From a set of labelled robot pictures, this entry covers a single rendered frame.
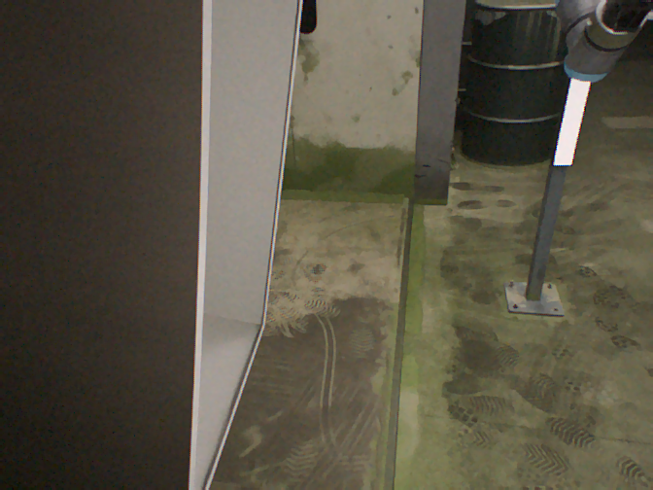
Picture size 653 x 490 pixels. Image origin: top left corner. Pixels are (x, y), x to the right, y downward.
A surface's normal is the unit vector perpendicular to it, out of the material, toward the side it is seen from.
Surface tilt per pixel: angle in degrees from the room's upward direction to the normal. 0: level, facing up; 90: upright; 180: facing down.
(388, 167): 90
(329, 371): 0
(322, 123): 90
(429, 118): 90
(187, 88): 90
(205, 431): 12
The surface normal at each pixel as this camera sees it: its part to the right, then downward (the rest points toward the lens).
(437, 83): -0.18, 0.53
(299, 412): -0.05, -0.85
